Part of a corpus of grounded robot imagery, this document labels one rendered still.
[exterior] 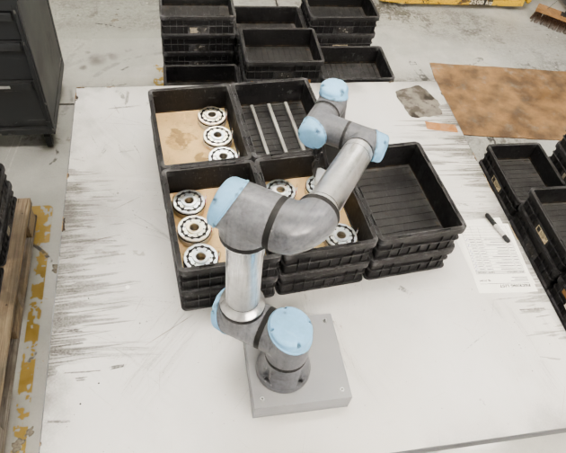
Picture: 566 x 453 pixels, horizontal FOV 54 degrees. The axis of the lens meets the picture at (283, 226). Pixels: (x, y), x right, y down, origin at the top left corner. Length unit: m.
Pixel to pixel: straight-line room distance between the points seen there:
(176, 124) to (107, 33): 2.08
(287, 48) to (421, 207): 1.48
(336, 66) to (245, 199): 2.24
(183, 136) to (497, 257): 1.20
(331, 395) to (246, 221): 0.67
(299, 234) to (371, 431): 0.75
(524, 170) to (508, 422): 1.69
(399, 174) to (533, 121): 2.07
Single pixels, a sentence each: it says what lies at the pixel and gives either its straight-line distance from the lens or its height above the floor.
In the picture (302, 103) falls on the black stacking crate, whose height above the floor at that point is 0.83.
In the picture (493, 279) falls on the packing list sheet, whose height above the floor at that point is 0.70.
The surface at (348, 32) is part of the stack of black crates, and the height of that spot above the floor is 0.49.
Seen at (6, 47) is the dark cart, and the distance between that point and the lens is 2.91.
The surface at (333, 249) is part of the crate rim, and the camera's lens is 1.64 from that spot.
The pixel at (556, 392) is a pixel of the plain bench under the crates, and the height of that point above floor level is 0.70.
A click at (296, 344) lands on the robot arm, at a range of 1.40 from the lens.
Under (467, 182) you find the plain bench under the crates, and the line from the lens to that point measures 2.32.
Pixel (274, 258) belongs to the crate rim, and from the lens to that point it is 1.59.
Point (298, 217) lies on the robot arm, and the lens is 1.08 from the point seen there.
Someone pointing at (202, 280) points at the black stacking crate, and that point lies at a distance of 1.63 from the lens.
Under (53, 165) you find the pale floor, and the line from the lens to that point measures 3.22.
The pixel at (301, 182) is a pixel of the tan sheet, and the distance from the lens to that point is 1.93.
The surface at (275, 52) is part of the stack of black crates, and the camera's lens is 3.11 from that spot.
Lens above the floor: 2.23
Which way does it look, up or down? 51 degrees down
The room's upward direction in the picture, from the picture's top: 9 degrees clockwise
